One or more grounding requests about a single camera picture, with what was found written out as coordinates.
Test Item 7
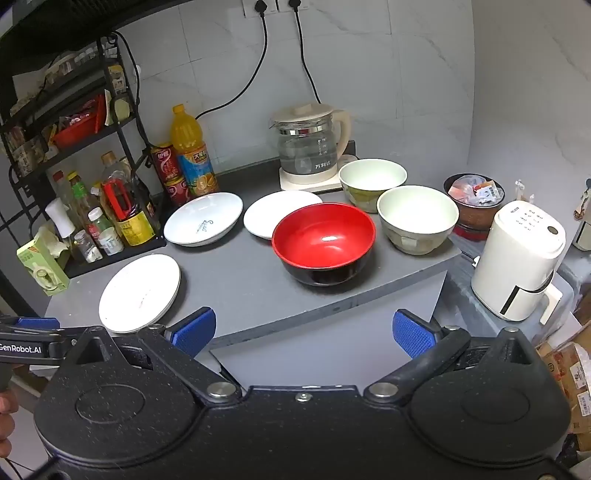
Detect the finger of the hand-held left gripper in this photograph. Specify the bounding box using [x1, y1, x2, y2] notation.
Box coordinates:
[0, 317, 89, 345]

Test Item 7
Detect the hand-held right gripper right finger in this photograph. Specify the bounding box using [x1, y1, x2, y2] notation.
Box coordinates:
[364, 309, 539, 403]

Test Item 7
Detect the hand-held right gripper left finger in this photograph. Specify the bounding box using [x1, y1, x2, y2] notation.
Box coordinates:
[62, 307, 244, 403]

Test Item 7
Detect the deep white plate blue print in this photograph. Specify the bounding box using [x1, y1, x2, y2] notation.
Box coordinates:
[163, 192, 244, 247]

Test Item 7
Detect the pale green patterned bowl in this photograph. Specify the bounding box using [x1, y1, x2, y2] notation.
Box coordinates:
[338, 158, 408, 214]
[376, 185, 460, 256]

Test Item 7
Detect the red and black bowl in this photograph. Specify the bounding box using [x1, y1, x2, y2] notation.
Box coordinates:
[271, 202, 377, 287]

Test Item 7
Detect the plain white plate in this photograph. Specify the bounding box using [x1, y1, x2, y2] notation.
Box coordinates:
[243, 191, 324, 241]

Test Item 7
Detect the person's left hand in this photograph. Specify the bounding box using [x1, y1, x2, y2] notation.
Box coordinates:
[0, 388, 20, 445]

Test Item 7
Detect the green tissue box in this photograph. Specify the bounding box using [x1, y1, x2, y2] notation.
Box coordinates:
[17, 226, 71, 297]

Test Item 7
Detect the small clear spice jar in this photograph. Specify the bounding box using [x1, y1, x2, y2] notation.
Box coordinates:
[73, 230, 103, 265]

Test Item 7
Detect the black metal kitchen rack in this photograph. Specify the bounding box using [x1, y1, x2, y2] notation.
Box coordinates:
[0, 32, 168, 278]

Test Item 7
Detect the white squeeze bottle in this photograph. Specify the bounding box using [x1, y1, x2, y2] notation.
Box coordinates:
[45, 198, 76, 237]

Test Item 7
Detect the white air fryer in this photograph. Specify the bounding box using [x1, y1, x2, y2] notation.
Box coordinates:
[471, 200, 567, 324]

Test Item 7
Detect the yellow capped sauce bottle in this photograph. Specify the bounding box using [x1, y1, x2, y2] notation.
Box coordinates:
[67, 171, 100, 222]

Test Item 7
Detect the trash bin with wrappers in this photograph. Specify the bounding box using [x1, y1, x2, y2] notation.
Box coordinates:
[443, 173, 507, 230]

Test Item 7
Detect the red drink can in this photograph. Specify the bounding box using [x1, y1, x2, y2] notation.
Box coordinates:
[164, 178, 191, 207]
[151, 142, 182, 185]

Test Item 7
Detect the pile of sauce packets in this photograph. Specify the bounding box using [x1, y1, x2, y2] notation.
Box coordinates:
[450, 175, 504, 206]

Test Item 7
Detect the cardboard box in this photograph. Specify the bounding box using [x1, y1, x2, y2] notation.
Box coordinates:
[536, 342, 591, 435]

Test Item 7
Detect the orange juice bottle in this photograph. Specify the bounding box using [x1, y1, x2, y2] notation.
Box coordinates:
[170, 104, 219, 200]

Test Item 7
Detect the cream kettle base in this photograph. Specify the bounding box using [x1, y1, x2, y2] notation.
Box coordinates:
[278, 154, 358, 193]

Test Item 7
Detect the red plastic basket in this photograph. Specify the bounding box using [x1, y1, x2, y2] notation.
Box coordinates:
[50, 95, 106, 149]

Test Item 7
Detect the glass electric kettle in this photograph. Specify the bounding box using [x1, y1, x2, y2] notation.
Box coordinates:
[269, 104, 352, 178]

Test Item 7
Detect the row of spice jars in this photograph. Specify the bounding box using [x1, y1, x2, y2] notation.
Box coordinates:
[45, 39, 117, 78]

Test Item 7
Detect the oil bottle with red handle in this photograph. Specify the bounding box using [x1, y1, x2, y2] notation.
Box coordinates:
[100, 152, 158, 248]

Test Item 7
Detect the black power cable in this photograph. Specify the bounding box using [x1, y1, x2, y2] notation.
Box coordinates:
[194, 0, 270, 121]
[288, 0, 323, 106]

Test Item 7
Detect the white wall outlet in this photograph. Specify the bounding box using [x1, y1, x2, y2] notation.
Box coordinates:
[242, 0, 311, 19]

